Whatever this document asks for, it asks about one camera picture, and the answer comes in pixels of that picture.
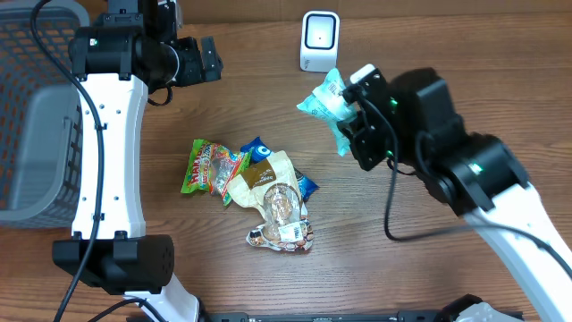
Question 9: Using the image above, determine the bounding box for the light teal snack packet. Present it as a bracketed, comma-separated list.
[297, 68, 357, 157]

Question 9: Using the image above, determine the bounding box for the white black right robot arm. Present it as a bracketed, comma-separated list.
[338, 64, 571, 321]

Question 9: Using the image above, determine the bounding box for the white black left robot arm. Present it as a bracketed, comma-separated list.
[53, 1, 223, 321]

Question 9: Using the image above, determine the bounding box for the white barcode scanner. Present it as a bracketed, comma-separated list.
[299, 11, 340, 72]

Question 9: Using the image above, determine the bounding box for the blue Oreo cookie pack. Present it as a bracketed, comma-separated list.
[240, 137, 319, 202]

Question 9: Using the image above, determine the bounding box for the green Haribo gummy bag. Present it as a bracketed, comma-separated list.
[181, 139, 251, 207]

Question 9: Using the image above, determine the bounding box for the beige brown cookie pouch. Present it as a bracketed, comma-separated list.
[227, 151, 314, 252]

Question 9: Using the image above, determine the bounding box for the grey plastic mesh basket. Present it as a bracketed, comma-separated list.
[1, 1, 82, 228]

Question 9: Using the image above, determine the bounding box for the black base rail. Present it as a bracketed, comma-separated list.
[200, 293, 524, 322]

